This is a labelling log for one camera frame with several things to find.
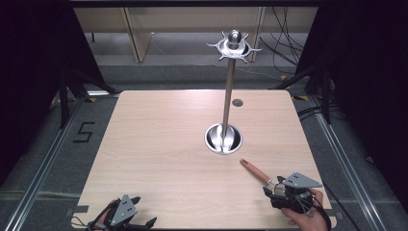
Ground person's right hand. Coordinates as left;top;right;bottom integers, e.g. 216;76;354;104
280;188;331;231

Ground dark curtain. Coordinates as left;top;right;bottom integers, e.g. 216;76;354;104
0;0;109;189
293;0;408;213

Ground black cables by stand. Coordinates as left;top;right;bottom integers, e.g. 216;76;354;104
296;104;325;122

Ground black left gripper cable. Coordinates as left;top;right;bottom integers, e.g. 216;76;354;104
70;216;97;231

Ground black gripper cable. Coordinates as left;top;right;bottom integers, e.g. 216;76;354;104
316;181;354;231
70;216;97;231

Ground wooden handled kitchen utensil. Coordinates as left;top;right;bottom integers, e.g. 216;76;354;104
240;158;285;195

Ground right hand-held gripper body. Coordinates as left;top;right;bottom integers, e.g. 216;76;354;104
268;171;323;215

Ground light wooden background desk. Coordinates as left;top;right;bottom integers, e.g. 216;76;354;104
73;7;319;64

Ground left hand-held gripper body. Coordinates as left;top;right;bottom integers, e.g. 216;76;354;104
89;193;143;231

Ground black metal stand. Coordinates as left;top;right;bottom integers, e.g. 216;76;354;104
271;61;333;125
58;67;120;130

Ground aluminium floor rail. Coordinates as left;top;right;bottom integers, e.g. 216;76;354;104
308;95;399;231
2;95;86;231

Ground person's left hand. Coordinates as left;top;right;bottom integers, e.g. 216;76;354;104
94;198;118;229

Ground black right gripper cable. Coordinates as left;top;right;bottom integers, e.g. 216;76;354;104
316;181;354;231

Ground metal utensil stand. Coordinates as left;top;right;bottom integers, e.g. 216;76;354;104
206;29;263;156

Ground bundle of black floor cables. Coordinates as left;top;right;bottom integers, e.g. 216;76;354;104
259;7;306;75

